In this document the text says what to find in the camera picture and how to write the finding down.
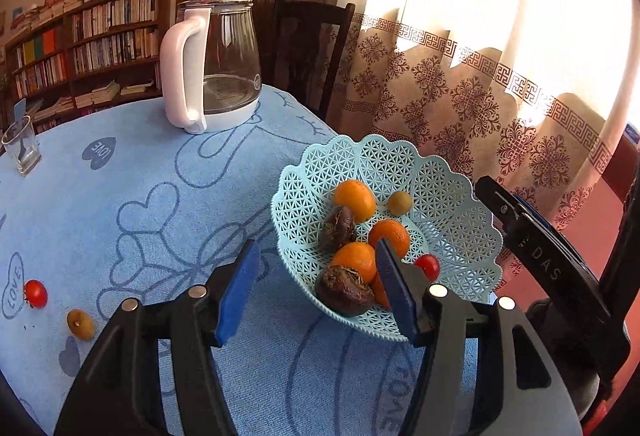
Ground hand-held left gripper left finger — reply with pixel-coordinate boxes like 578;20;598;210
54;238;262;436

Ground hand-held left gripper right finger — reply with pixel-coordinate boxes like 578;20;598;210
375;240;585;436

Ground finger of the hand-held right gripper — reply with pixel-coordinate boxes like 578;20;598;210
474;175;607;364
512;194;590;269

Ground small orange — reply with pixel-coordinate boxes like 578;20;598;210
330;242;378;285
368;219;412;265
371;272;393;310

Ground cherry tomato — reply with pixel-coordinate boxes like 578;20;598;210
414;254;441;281
23;280;48;309

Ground dark passion fruit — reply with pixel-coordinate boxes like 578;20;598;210
318;206;359;253
314;265;376;318

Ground longan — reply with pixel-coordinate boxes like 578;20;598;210
387;191;412;217

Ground large orange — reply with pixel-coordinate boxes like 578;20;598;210
333;179;377;223

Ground light blue lattice fruit basket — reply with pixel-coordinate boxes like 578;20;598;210
270;134;505;343

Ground person's right hand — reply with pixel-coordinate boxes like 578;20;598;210
525;298;613;417

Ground blue heart print tablecloth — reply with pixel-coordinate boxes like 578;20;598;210
0;83;481;436

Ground small brownish round fruit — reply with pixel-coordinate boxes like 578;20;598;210
67;309;96;342

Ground patterned beige curtain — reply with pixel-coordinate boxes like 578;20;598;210
285;0;640;267

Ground dark wooden chair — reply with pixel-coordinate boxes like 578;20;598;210
272;0;357;121

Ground clear glass cup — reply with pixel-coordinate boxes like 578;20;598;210
1;115;42;177

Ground brown wooden bookshelf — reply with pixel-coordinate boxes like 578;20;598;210
0;0;173;127

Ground rows of shelved books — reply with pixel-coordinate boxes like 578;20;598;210
7;0;161;117

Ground glass kettle with pink handle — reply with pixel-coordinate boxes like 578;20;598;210
159;0;264;135

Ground spoon with blue handle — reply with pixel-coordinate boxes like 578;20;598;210
12;98;29;167

